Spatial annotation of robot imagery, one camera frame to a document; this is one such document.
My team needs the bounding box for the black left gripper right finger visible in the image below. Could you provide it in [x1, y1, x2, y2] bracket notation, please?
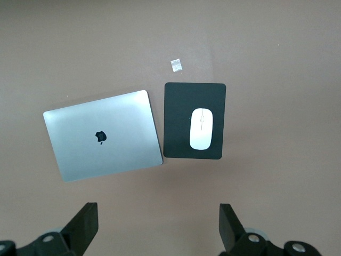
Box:
[217, 204, 320, 256]

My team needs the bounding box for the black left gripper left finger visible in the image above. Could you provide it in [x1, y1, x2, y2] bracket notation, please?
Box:
[0, 202, 99, 256]

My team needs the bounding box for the white computer mouse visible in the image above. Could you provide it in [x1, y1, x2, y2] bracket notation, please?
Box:
[189, 107, 214, 150]

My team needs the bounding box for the black mouse pad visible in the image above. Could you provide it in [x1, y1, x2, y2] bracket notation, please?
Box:
[163, 82, 227, 161]

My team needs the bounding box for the silver closed laptop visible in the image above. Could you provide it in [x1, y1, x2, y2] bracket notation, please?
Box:
[43, 90, 164, 183]

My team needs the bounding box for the small white paper scrap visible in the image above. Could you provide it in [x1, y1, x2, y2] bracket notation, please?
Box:
[170, 58, 184, 74]

